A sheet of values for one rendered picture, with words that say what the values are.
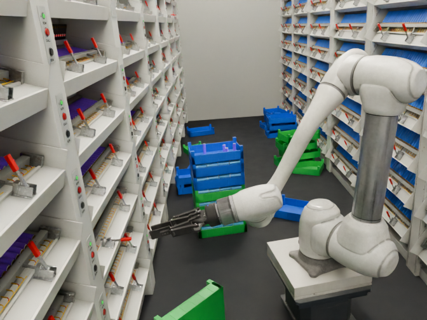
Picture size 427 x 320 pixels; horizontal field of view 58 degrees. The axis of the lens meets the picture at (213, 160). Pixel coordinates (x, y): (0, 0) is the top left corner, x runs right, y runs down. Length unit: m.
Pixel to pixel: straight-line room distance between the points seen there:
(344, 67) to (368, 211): 0.49
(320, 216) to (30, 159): 1.04
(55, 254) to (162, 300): 1.04
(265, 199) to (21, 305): 0.73
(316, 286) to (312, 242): 0.17
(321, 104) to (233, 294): 1.03
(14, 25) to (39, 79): 0.12
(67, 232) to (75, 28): 0.87
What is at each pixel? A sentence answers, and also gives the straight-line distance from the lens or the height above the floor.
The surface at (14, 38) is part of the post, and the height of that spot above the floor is 1.23.
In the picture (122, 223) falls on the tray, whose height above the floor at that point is 0.54.
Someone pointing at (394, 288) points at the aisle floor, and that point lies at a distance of 2.08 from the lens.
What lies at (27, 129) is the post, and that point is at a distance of 0.99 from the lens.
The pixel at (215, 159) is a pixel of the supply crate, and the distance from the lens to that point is 2.20.
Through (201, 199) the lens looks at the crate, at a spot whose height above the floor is 0.26.
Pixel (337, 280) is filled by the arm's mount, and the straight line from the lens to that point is 1.64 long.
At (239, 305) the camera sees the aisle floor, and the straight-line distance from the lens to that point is 1.90.
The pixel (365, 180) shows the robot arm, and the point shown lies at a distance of 1.39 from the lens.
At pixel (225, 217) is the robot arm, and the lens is 1.24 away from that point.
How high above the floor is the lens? 1.23
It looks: 19 degrees down
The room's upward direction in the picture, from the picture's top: 4 degrees counter-clockwise
